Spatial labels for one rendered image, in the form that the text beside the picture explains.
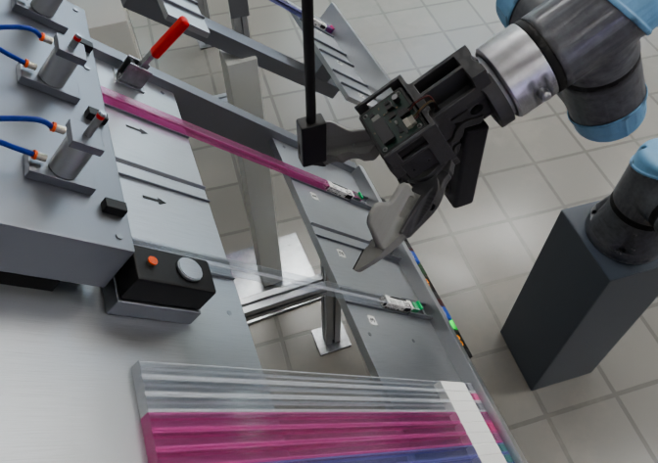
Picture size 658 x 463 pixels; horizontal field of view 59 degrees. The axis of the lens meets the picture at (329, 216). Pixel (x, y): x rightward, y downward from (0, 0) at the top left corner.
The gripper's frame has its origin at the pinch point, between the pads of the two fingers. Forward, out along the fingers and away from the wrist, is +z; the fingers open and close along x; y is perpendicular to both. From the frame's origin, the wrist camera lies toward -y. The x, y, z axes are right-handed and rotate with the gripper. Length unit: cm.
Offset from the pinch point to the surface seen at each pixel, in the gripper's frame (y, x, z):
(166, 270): 14.5, 5.9, 10.3
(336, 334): -90, -32, 37
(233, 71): -21, -56, 10
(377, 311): -21.6, 1.5, 5.5
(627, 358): -132, 0, -23
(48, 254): 23.2, 6.0, 13.2
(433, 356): -29.9, 7.6, 3.4
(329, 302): -74, -32, 29
